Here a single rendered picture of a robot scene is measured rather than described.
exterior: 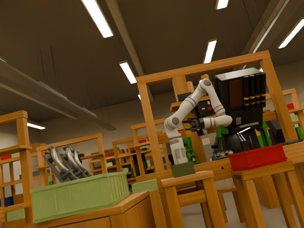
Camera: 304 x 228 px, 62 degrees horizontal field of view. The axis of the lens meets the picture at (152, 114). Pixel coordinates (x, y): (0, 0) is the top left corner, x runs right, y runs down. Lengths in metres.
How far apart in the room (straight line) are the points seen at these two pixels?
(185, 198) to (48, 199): 0.78
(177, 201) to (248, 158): 0.54
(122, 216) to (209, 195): 0.57
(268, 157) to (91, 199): 1.17
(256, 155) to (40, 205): 1.33
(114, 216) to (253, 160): 0.97
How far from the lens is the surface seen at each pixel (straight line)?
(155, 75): 2.79
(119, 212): 1.35
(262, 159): 1.86
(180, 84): 2.77
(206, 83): 1.96
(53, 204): 1.47
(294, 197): 1.92
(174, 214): 1.63
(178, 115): 1.76
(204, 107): 2.62
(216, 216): 1.67
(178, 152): 1.72
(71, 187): 1.43
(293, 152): 2.27
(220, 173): 2.06
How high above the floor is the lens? 0.92
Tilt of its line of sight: 13 degrees up
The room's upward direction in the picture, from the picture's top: 12 degrees counter-clockwise
